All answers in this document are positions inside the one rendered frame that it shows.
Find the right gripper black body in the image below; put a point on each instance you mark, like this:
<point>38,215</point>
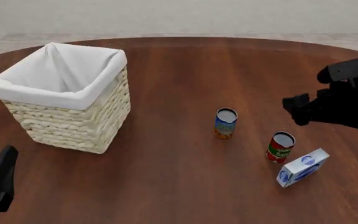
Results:
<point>328,109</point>

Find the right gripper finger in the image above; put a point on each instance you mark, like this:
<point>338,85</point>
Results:
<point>300,109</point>
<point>324,93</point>

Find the red tomato sauce tin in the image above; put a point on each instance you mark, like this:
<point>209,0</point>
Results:
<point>280,149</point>

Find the wicker basket with white liner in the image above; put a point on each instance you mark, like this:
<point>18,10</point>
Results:
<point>73,121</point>

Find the white and blue food box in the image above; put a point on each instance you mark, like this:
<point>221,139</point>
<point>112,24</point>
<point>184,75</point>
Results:
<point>303,166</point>

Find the blue food tin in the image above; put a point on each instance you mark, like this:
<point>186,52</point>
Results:
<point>225,124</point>

